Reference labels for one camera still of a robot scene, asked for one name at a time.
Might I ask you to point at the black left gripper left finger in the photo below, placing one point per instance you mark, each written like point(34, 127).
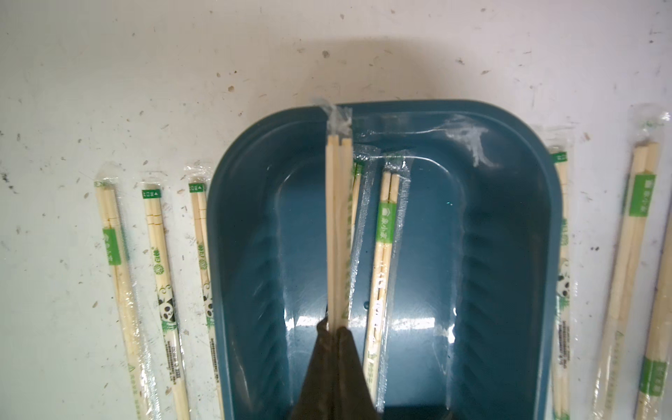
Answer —
point(316, 399)

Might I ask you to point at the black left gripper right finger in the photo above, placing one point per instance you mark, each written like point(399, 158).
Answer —
point(352, 399)

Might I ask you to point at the teal plastic storage box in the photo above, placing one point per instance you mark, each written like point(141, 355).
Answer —
point(472, 308)

